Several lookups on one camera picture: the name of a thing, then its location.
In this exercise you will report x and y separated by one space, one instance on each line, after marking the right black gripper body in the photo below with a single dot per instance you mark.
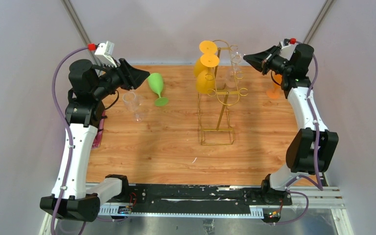
277 64

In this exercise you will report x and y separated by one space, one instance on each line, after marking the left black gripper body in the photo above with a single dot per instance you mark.
113 79

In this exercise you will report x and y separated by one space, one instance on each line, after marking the green plastic glass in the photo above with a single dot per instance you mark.
156 84

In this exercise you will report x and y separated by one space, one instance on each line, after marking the clear wine glass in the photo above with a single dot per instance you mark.
234 72
136 105

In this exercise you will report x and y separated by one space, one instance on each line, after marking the orange plastic glass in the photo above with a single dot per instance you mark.
274 92

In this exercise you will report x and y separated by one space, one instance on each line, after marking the yellow plastic glass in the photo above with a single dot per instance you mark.
208 59
205 81

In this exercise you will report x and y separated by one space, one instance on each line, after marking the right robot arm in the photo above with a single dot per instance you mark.
311 151

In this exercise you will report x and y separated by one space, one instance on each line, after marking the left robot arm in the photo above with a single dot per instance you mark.
69 198

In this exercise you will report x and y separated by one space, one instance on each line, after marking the gold wine glass rack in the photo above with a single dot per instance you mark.
225 96

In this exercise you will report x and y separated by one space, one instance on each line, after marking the pink object beside table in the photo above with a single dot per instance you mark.
98 138

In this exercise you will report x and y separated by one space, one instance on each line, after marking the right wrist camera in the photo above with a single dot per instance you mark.
287 47

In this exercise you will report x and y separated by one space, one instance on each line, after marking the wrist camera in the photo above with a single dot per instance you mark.
104 53
287 47

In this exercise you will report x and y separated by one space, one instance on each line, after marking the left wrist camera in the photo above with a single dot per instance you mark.
104 53

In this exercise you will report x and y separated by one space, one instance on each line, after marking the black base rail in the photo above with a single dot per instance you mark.
197 201

